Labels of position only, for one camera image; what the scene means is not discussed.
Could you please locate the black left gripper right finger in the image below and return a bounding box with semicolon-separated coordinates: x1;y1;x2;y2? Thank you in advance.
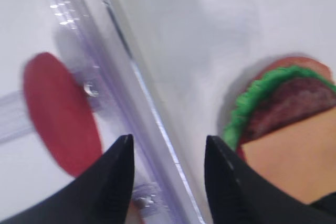
204;135;335;223

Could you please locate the clear tomato holder bar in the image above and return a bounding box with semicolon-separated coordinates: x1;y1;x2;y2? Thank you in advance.
1;91;35;144

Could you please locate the bottom bun slice on tray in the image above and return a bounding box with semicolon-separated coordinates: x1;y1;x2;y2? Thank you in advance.
253;55;334;86

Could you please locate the red tomato slice on stack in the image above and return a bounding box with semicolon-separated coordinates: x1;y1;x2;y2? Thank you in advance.
236;145;246;162

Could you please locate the white rectangular metal tray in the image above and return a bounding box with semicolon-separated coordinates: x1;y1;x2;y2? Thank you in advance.
111;0;335;223

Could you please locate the standing red tomato slice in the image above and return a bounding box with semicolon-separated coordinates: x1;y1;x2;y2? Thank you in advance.
23;52;102;177

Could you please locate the green lettuce leaf on stack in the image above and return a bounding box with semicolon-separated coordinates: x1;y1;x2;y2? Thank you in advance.
223;65;335;151

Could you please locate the left clear acrylic rail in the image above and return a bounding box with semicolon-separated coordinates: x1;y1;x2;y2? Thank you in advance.
50;0;204;223

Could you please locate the brown meat patty on stack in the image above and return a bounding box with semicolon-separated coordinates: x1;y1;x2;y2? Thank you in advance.
239;77;335;144

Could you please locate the orange cheese slice front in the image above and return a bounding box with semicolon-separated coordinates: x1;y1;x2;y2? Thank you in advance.
242;109;335;204

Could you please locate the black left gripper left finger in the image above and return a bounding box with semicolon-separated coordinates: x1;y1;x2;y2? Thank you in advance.
3;135;134;223

